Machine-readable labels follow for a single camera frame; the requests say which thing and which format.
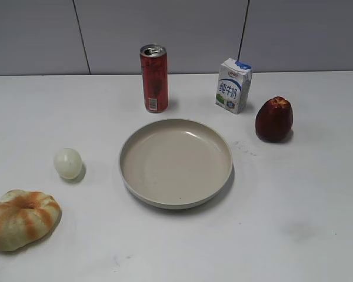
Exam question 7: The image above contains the dark red apple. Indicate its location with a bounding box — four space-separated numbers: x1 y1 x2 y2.
255 96 294 143

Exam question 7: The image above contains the beige round plate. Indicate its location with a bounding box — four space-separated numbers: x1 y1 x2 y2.
118 119 235 210

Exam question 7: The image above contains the red soda can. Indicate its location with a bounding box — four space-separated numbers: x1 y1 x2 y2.
139 43 169 113

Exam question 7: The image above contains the white blue milk carton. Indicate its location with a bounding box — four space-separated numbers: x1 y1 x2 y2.
215 58 252 115

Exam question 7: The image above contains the white egg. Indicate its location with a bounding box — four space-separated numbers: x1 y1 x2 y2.
54 148 83 180

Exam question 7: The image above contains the orange striped pumpkin bread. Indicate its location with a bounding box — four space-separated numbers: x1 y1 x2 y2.
0 189 61 252

